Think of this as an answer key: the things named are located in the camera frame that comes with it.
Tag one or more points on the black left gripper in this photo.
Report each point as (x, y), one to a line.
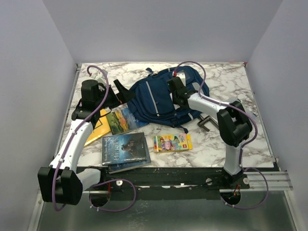
(124, 96)

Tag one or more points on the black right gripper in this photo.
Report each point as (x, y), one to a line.
(173, 99)

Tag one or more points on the navy blue student backpack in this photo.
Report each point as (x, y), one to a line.
(152, 102)

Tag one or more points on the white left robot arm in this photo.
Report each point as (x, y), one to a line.
(59, 182)

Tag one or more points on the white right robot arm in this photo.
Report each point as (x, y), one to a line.
(234, 124)

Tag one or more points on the Animal Farm blue book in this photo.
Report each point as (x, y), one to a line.
(123, 120)

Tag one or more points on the yellow notebook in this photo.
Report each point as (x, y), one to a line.
(102, 128)

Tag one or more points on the yellow crayon box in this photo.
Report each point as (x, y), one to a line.
(172, 143)

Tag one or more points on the Wuthering Heights dark book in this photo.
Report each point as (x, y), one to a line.
(124, 148)

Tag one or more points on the clear plastic organizer box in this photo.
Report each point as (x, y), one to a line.
(251, 114)

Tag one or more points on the dark book underneath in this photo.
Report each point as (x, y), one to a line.
(115, 168)

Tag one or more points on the steel clamp handle tool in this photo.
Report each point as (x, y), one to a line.
(204, 120)

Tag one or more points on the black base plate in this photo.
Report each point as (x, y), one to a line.
(169, 183)

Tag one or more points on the aluminium rail frame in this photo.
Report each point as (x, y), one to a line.
(171, 97)

